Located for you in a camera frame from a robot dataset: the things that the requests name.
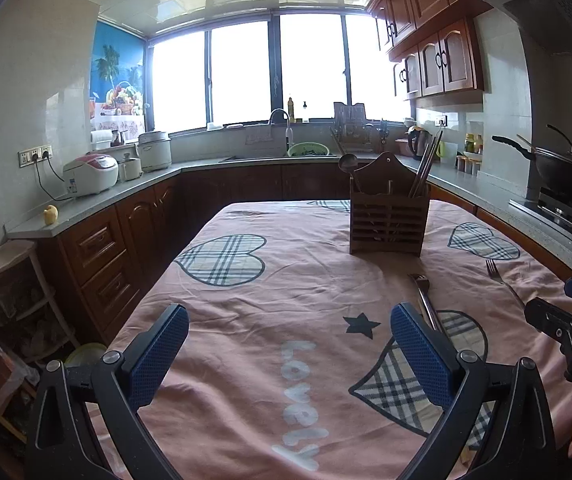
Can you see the pink plaid-heart tablecloth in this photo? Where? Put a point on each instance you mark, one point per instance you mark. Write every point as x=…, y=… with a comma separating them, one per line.
x=266, y=310

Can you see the white corner shelf rack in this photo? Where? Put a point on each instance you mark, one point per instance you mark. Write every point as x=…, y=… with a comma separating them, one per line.
x=5, y=270

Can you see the large white rice cooker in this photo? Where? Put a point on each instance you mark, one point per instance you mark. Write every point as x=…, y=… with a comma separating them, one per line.
x=154, y=152

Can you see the wall poster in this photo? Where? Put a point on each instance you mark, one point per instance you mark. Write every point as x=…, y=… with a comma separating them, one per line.
x=115, y=70

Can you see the dish rack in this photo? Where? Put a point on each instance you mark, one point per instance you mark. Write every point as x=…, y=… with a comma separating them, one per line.
x=351, y=127

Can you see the paper towel roll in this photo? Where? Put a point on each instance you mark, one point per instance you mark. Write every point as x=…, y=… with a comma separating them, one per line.
x=100, y=140

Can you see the metal spoon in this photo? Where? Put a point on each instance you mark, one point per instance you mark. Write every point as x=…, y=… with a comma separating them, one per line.
x=347, y=161

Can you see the red and white rice cooker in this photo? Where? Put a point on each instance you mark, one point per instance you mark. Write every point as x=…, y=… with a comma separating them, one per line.
x=90, y=175

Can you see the steel electric kettle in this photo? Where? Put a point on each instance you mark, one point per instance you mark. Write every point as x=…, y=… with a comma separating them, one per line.
x=417, y=142

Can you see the yellow apple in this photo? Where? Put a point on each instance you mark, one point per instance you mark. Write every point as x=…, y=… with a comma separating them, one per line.
x=50, y=216

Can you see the row of spice jars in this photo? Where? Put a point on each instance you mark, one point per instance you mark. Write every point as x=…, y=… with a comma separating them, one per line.
x=468, y=165

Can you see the gas stove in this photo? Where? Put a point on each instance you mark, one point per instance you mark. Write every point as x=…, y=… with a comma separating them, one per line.
x=561, y=210

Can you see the small white pot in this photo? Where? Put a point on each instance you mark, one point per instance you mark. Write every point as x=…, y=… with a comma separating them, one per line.
x=129, y=170

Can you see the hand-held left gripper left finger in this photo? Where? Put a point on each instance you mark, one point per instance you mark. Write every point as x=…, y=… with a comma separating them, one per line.
x=163, y=345

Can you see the green colander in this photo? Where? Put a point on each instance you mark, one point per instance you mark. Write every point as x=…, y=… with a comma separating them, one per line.
x=308, y=150

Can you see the black wok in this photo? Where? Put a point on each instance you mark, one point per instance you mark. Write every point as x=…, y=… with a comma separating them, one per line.
x=566, y=172

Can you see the kitchen faucet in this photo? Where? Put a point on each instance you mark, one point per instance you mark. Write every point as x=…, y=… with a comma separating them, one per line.
x=288, y=135

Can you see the condiment bottles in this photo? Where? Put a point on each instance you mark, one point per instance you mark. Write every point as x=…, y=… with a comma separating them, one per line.
x=473, y=144

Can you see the metal fork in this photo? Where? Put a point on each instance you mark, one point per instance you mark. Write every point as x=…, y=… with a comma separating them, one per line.
x=496, y=271

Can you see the kitchen window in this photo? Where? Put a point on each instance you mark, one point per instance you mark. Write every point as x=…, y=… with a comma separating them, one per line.
x=241, y=75

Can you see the wall power outlet strip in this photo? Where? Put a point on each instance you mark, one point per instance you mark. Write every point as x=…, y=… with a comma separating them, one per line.
x=34, y=156

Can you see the bamboo chopstick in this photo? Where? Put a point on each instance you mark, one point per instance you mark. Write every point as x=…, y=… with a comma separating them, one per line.
x=423, y=172

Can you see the soap dispenser bottle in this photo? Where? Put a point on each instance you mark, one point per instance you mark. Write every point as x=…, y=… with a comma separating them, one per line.
x=306, y=112

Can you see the wooden utensil holder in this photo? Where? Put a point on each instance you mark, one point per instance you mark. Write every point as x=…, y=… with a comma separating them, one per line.
x=388, y=225

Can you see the wooden base cabinets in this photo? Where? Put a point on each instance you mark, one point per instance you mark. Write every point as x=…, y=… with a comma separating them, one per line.
x=100, y=260

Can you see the yellow bottle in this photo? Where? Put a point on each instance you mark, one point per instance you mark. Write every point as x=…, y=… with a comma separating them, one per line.
x=291, y=110

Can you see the wooden upper cabinets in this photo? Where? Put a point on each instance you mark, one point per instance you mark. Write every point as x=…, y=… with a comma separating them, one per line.
x=431, y=25

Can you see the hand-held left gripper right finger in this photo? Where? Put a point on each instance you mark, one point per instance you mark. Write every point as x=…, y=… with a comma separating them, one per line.
x=421, y=355

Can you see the yellow-green bowl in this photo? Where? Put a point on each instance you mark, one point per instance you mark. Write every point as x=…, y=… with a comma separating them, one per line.
x=83, y=354

